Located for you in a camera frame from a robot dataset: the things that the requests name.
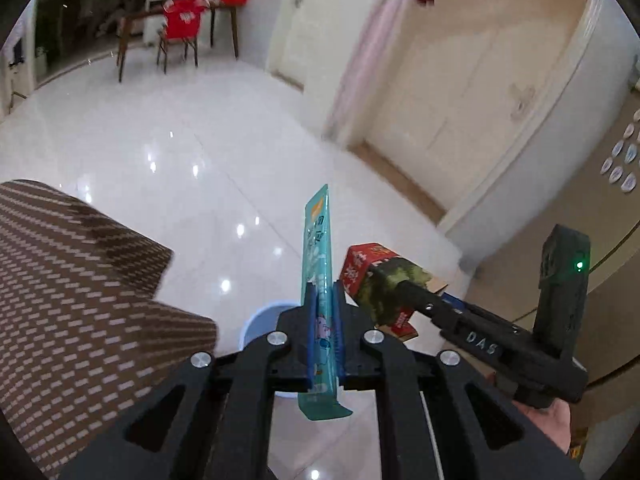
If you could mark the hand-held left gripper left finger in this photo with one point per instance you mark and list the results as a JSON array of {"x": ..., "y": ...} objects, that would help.
[{"x": 310, "y": 322}]

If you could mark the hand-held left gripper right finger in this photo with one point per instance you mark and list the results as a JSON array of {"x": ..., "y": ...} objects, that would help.
[{"x": 338, "y": 322}]

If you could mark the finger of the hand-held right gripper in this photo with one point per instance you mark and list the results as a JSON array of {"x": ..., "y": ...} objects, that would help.
[
  {"x": 454, "y": 302},
  {"x": 425, "y": 300}
]

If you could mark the dark green wrapper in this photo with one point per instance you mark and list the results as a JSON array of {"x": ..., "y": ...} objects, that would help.
[{"x": 395, "y": 285}]

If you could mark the light blue trash bin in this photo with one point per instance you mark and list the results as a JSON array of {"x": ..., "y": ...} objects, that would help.
[{"x": 260, "y": 325}]

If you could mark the red cardboard box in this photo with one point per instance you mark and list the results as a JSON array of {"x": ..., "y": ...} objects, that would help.
[{"x": 357, "y": 270}]

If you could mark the teal snack wrapper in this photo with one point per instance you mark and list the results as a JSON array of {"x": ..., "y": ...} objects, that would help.
[{"x": 317, "y": 240}]

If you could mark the person's right hand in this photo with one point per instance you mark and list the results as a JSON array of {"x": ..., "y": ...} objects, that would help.
[{"x": 550, "y": 425}]

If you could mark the cream double door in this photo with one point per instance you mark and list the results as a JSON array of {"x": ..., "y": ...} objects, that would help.
[{"x": 475, "y": 110}]

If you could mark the brown patterned tablecloth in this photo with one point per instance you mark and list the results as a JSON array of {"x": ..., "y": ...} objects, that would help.
[{"x": 75, "y": 310}]

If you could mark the white door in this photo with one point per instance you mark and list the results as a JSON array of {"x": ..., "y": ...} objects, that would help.
[{"x": 295, "y": 25}]

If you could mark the chair with red cover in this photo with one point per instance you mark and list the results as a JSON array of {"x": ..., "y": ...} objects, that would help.
[{"x": 182, "y": 20}]

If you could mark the wooden dining table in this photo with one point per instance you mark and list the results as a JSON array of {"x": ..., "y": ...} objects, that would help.
[{"x": 135, "y": 20}]

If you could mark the tripod stand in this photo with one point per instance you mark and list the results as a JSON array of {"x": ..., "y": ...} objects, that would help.
[{"x": 15, "y": 60}]

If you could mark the group of oval wall stickers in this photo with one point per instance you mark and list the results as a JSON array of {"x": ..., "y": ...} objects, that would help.
[{"x": 622, "y": 160}]

